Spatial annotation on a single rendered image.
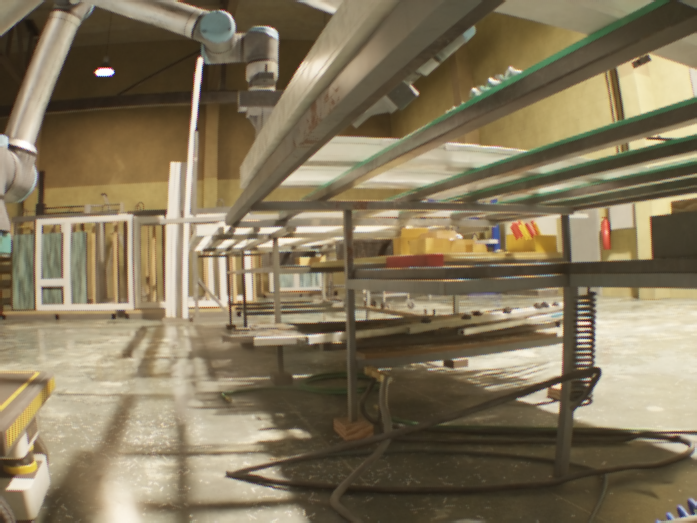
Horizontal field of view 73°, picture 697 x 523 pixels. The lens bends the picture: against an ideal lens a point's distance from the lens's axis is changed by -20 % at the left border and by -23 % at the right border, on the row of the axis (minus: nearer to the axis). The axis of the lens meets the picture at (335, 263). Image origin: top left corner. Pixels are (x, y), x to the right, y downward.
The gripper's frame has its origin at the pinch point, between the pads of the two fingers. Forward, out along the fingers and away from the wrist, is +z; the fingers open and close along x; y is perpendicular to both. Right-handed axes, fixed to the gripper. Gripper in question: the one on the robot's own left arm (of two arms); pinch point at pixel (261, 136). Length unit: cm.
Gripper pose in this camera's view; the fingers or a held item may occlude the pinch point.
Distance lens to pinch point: 159.7
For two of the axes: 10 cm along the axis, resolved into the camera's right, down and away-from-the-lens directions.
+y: -2.5, 0.2, 9.7
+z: 0.3, 10.0, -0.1
